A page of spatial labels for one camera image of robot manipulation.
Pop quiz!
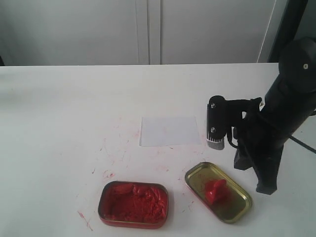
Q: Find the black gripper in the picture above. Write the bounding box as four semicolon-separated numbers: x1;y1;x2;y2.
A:
226;97;287;195

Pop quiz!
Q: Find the red plastic stamp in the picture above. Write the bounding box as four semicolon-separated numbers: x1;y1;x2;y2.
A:
204;179;229;204

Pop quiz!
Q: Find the white paper sheet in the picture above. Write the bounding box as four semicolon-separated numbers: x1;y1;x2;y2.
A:
139;117;201;147

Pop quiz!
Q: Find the red ink paste tin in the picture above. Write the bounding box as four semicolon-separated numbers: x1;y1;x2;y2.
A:
98;181;169;229

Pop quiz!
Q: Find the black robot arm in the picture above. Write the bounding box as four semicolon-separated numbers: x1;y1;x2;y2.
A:
222;38;316;195

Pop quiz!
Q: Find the gold metal tin lid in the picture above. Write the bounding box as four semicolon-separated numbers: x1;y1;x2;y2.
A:
185;162;253;224

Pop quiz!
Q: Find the white cabinet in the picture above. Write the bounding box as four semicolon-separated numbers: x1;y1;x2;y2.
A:
0;0;287;66

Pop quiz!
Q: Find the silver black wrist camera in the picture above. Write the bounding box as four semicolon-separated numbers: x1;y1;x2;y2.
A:
206;95;233;150

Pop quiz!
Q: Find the dark vertical post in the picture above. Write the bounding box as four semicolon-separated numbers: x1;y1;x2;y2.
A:
268;0;308;63

